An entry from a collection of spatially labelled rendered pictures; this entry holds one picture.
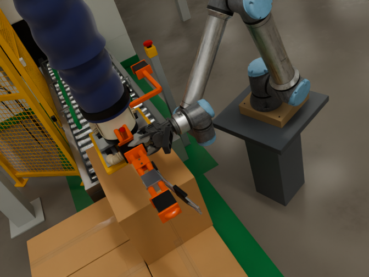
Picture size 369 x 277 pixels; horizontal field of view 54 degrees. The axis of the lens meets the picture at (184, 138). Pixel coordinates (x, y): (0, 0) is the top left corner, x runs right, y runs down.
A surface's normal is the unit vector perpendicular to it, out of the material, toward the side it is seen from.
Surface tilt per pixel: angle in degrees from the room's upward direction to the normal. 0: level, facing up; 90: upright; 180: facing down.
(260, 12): 86
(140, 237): 90
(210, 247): 0
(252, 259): 0
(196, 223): 90
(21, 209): 90
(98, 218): 0
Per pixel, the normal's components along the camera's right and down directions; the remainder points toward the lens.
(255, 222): -0.27, -0.71
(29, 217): 0.43, 0.52
